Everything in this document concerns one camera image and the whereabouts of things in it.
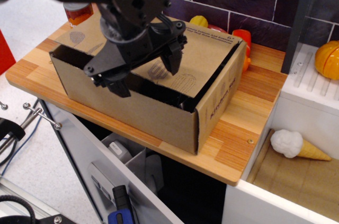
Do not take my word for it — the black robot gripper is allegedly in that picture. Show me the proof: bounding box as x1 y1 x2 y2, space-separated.
84 4 187 98

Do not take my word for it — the brown cardboard box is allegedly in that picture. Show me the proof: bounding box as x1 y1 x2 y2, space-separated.
50 15 246 154

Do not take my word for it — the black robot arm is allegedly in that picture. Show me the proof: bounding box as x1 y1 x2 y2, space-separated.
1 0 187 97

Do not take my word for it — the yellow toy fruit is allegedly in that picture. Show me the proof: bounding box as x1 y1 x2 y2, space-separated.
190 15 209 28

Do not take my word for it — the jar with grey lid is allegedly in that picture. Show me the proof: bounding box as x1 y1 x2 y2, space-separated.
63 3 93 28

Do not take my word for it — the grey storage bin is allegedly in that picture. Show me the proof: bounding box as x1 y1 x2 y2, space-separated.
102 133 164 194

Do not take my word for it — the orange toy bottle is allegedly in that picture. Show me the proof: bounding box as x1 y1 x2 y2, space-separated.
232 29 252 72

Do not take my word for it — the red panel at left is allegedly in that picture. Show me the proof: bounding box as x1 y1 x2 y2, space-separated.
0 32 16 75

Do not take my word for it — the white dish rack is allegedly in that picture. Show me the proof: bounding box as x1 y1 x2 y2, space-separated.
281 44 338 115

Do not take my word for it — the toy ice cream cone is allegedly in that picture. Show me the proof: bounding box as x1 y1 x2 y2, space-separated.
270 129 332 161

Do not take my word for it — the orange toy pumpkin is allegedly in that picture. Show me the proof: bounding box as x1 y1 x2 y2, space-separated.
315 40 338 80

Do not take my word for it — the blue cable on floor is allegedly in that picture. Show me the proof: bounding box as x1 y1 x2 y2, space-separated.
0 115 42 177

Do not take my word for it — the blue black tool handle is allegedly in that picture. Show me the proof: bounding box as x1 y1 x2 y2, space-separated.
108 185 136 224

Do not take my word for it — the dark grey metal post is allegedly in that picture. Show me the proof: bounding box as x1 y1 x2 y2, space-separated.
281 0 314 74

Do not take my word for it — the black coiled cable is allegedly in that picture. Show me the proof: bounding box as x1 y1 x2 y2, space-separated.
0 194 37 224

